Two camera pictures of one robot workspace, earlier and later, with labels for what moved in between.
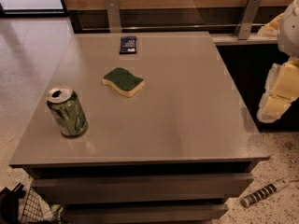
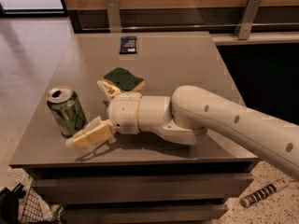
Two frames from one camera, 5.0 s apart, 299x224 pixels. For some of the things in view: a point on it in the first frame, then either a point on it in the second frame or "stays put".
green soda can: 67,110 stays put
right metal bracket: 248,18 stays put
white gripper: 290,35 → 123,113
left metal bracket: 113,13 stays put
